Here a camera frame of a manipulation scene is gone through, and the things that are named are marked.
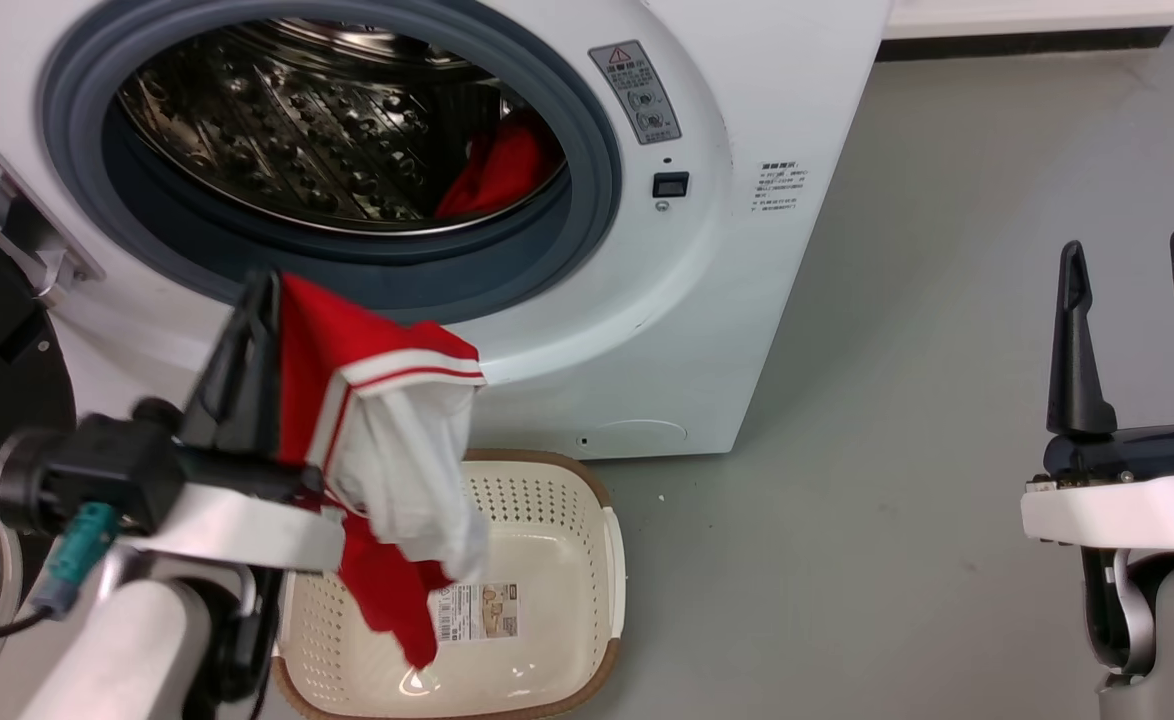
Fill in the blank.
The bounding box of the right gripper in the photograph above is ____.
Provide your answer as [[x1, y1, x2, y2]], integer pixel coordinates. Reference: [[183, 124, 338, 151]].
[[1021, 230, 1174, 551]]

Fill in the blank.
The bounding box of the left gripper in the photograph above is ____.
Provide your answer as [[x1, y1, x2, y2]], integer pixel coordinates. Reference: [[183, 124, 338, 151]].
[[119, 270, 348, 574]]

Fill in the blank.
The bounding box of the red and white garment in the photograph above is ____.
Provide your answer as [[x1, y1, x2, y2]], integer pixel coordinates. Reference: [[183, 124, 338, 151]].
[[277, 272, 493, 670]]

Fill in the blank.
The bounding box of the cream basket with brown rim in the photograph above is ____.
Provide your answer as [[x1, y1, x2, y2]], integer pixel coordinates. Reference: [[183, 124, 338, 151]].
[[269, 448, 628, 720]]

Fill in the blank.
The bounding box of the white front-load washing machine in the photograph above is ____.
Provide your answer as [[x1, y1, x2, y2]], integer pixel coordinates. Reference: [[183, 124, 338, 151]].
[[0, 0, 893, 463]]

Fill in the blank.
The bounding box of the grey rubber door gasket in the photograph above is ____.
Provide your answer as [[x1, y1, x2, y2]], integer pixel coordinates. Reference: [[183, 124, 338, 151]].
[[39, 0, 624, 313]]

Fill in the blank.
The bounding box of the stainless steel washer drum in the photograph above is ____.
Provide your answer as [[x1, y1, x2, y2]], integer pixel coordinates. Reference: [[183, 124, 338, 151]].
[[115, 18, 574, 237]]

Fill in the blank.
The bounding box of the metal door hinge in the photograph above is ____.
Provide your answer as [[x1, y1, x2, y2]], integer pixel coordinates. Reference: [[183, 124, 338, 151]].
[[0, 140, 105, 303]]

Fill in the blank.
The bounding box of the paper label sticker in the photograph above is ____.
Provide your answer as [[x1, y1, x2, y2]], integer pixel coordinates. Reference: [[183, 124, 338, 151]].
[[433, 583, 521, 644]]

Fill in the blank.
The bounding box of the printed text label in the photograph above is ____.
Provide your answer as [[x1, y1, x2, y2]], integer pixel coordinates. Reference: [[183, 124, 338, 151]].
[[751, 159, 814, 217]]

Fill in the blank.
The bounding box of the round filter cover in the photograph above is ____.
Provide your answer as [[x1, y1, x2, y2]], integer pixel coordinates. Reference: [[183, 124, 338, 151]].
[[587, 419, 690, 461]]

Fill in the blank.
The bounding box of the grey warning sticker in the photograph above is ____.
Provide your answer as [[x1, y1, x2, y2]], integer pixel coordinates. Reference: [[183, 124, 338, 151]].
[[588, 40, 683, 146]]

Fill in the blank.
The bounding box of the black cable with teal plug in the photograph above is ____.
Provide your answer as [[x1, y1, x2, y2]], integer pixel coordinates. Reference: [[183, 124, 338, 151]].
[[0, 500, 120, 651]]

